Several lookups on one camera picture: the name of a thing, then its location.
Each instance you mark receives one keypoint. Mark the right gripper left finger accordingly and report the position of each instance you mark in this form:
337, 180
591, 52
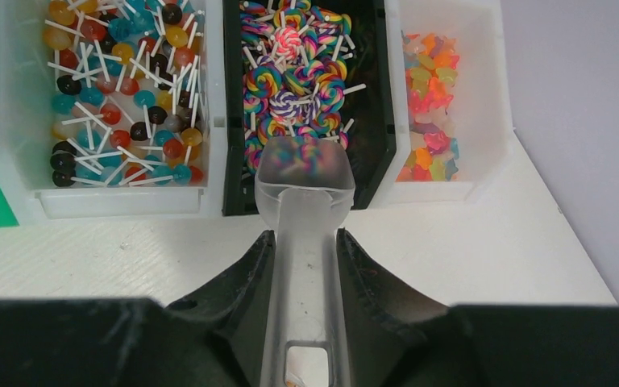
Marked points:
230, 314

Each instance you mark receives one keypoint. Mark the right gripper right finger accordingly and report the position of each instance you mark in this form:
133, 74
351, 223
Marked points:
396, 335

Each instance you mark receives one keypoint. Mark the clear plastic scoop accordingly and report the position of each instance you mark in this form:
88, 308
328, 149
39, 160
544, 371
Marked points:
304, 190

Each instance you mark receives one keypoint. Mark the white lollipop bin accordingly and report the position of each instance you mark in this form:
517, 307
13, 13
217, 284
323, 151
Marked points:
26, 118

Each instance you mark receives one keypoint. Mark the white gummy bin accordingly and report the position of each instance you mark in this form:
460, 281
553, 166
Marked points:
480, 111

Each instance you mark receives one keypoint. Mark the black lollipop bin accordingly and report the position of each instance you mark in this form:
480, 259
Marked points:
306, 69

